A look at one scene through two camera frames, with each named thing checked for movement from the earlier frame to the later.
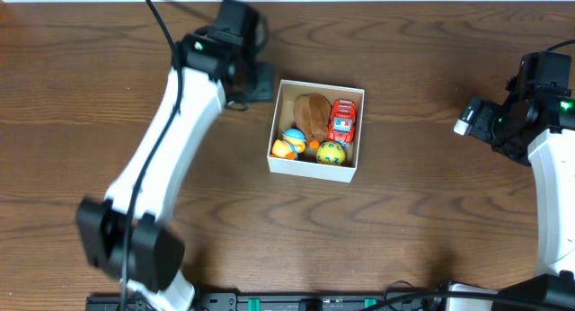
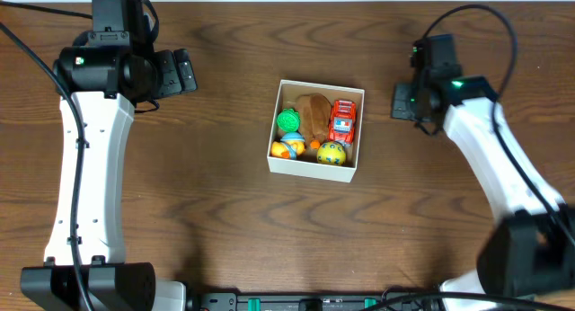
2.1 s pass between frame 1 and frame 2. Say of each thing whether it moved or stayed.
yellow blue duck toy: stayed
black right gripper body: moved
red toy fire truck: stayed
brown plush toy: stayed
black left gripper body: moved
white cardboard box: stayed
